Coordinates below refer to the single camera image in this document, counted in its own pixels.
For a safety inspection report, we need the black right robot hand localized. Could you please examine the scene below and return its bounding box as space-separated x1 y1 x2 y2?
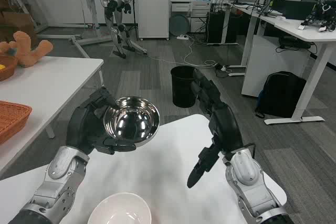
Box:
186 68 244 189

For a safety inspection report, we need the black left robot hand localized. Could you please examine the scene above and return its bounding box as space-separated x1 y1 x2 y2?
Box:
66 87 137 156

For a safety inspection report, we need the shiny metal bowl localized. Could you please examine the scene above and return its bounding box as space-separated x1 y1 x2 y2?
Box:
103 96 160 148

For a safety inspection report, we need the white ceramic bowl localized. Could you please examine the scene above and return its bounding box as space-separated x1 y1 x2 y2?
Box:
87 192 152 224

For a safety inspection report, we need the white side table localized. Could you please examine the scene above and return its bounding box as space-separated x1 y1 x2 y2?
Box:
0 56 105 176

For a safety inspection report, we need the black trash bin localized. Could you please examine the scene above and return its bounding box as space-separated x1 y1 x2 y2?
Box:
170 65 202 109

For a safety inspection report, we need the black backpack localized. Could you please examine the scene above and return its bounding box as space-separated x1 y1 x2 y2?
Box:
255 71 307 119

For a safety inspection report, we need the orange woven basket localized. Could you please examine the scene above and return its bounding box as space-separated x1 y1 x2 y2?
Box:
0 100 33 145

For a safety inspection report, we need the black computer tower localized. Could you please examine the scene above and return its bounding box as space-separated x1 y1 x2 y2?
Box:
206 10 238 45

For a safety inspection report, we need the orange plush toy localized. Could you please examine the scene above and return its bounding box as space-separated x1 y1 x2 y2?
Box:
0 31 54 68

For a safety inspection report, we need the brown round wicker basket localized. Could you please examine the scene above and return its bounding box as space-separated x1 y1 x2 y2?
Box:
0 55 18 82

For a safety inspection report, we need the white robot support stand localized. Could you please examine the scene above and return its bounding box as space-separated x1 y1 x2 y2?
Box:
36 0 148 59

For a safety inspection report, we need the grey round tray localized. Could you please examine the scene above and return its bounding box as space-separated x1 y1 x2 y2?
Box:
169 14 190 36

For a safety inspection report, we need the white standing desk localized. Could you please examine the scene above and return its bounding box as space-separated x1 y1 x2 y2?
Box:
227 0 336 126

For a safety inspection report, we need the white drawer unit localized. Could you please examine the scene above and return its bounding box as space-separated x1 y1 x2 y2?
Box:
170 0 212 34

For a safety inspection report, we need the silver humanoid robot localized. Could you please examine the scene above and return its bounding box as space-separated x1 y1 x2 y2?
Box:
99 0 137 59

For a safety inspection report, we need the brown cardboard box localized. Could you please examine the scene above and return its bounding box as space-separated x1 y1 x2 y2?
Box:
0 0 37 45

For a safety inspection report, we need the black laptop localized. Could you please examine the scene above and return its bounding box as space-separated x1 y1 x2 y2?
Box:
271 0 318 20

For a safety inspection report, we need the white metal cabinet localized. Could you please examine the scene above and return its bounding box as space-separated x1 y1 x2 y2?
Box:
135 0 171 41

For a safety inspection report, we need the small black desk robot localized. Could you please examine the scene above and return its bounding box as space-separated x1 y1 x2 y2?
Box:
298 0 336 33

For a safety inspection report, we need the white floor cable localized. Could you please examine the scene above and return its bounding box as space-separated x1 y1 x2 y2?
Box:
146 34 218 68

